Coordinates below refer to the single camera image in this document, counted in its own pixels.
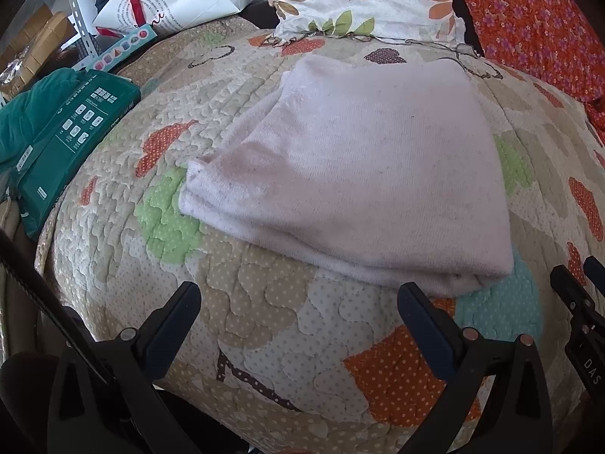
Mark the white floral pillow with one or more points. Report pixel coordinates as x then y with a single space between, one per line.
392 20

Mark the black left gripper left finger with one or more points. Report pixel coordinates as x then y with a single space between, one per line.
104 398

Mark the red floral blanket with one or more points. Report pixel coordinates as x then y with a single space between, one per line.
548 39

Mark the colourful dots box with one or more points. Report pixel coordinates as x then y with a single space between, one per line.
123 48

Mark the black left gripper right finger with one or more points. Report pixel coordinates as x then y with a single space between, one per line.
517 416

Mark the white metal shelf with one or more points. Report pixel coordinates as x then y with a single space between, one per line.
81 47

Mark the teal green box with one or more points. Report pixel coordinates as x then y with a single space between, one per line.
73 131

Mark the pale pink garment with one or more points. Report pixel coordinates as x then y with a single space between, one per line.
386 174

